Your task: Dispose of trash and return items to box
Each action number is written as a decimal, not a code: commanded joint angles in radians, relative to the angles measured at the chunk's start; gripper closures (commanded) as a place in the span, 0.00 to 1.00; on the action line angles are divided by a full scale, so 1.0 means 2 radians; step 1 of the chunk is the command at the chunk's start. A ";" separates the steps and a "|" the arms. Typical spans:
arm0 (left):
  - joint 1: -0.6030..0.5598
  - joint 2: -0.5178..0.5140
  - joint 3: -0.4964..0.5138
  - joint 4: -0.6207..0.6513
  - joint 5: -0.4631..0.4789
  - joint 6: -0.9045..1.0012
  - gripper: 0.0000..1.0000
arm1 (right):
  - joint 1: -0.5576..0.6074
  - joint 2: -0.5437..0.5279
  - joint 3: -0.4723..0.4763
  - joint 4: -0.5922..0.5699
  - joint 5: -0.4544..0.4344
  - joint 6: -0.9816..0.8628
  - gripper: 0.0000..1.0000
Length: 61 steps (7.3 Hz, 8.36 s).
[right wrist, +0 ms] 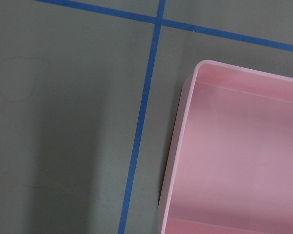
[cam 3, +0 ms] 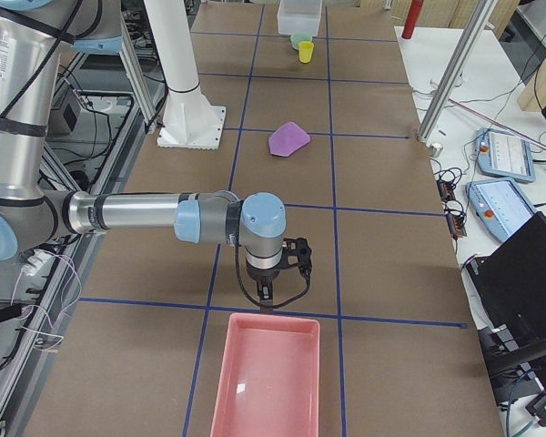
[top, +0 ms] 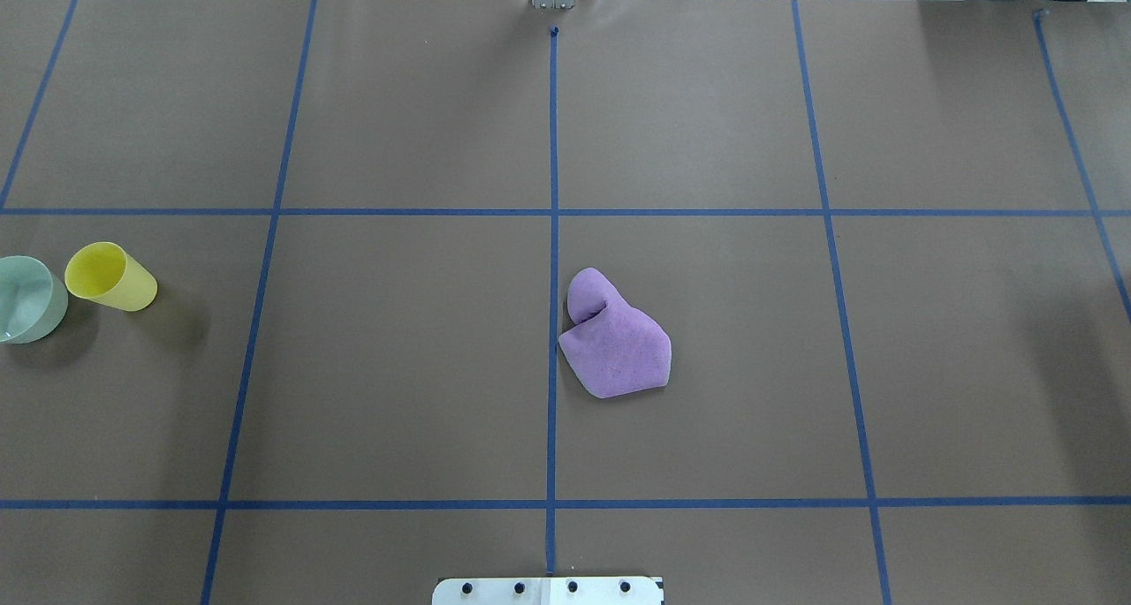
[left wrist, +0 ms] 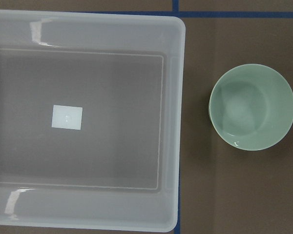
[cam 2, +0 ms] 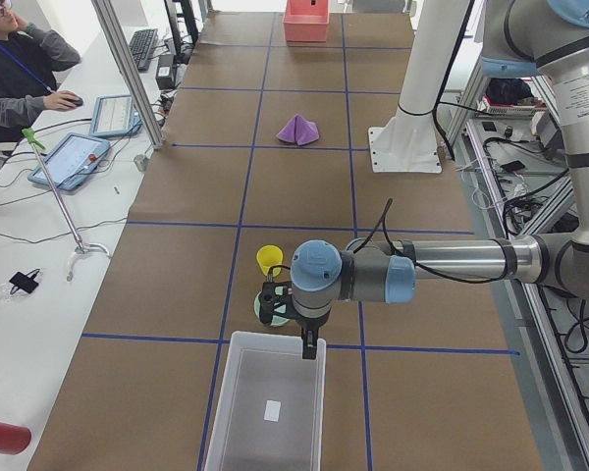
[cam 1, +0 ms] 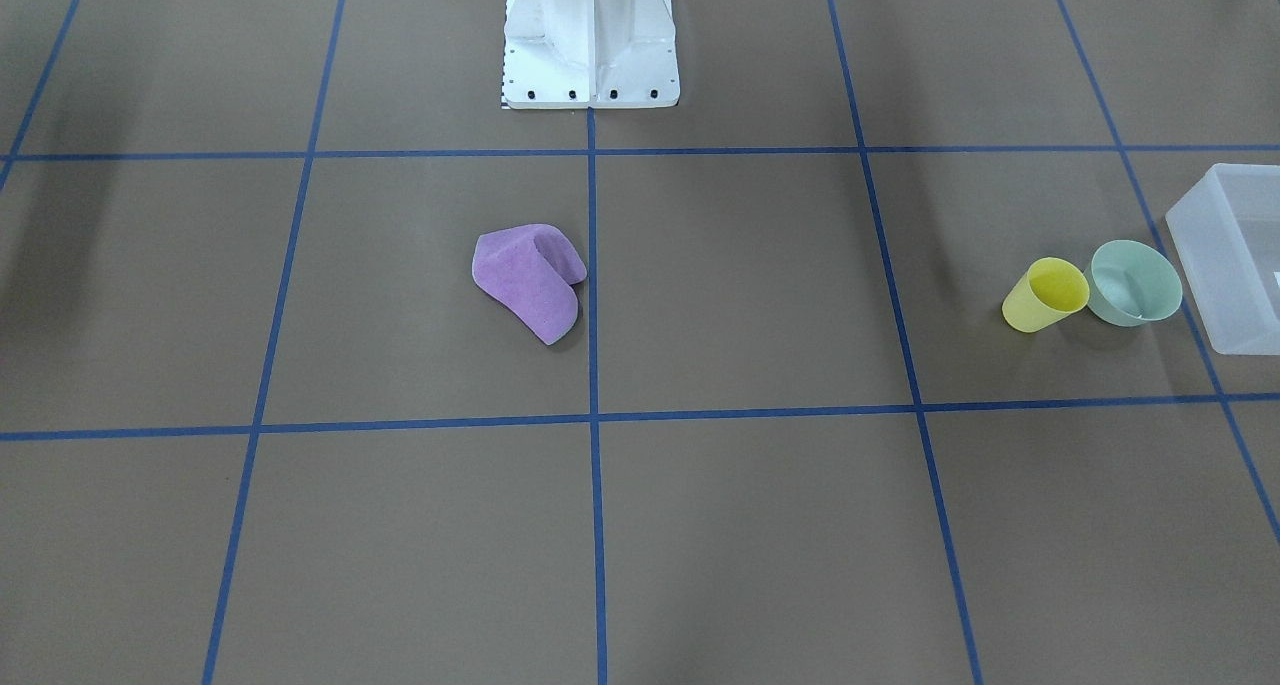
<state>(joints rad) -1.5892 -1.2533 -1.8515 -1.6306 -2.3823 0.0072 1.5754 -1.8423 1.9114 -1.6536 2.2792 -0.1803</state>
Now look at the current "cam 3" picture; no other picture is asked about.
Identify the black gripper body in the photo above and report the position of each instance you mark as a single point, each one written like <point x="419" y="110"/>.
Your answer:
<point x="262" y="275"/>

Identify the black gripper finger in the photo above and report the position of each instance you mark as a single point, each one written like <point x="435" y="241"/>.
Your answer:
<point x="267" y="299"/>
<point x="260" y="294"/>

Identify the purple cloth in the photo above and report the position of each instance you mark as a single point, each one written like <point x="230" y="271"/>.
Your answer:
<point x="287" y="139"/>

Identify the yellow plastic cup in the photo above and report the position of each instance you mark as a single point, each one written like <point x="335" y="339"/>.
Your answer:
<point x="305" y="51"/>

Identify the green ceramic bowl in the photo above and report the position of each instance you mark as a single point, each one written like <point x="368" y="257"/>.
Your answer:
<point x="297" y="38"/>

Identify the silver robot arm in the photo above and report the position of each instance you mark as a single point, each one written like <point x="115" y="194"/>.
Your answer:
<point x="33" y="34"/>

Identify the clear plastic storage box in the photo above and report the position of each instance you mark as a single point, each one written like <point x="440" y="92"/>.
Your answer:
<point x="299" y="16"/>

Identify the pink plastic bin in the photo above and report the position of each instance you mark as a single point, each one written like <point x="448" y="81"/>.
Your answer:
<point x="269" y="379"/>

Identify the lower teach pendant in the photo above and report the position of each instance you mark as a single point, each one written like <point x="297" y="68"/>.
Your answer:
<point x="501" y="205"/>

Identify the teach pendant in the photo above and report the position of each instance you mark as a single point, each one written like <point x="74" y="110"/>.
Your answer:
<point x="501" y="205"/>
<point x="502" y="154"/>

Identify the black laptop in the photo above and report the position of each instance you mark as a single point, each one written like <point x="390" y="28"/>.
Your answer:
<point x="511" y="281"/>

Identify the upper teach pendant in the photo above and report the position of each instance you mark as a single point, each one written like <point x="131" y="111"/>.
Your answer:
<point x="502" y="154"/>

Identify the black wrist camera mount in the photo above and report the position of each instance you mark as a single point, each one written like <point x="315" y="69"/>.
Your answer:
<point x="296" y="253"/>

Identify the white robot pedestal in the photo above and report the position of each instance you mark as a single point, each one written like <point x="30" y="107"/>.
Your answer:
<point x="189" y="120"/>

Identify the aluminium frame post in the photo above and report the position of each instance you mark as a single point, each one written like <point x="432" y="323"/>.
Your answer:
<point x="468" y="39"/>

